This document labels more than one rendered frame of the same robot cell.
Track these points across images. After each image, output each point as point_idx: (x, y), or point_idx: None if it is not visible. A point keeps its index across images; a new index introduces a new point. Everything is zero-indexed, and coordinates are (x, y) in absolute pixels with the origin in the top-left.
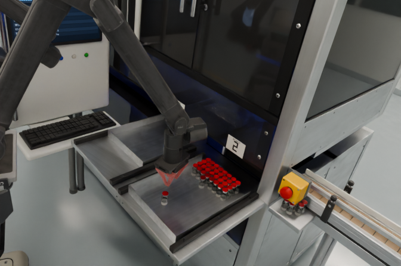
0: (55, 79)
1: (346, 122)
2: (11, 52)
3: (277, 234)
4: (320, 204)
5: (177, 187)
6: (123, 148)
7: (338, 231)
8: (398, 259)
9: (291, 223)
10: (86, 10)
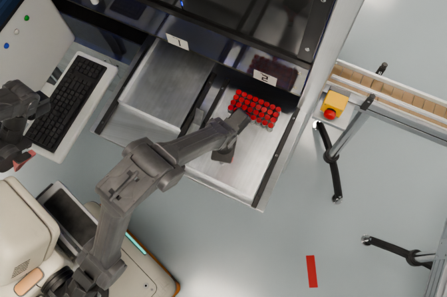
0: (14, 66)
1: None
2: (106, 239)
3: None
4: (359, 98)
5: None
6: (148, 115)
7: (377, 114)
8: (431, 128)
9: (336, 126)
10: (154, 190)
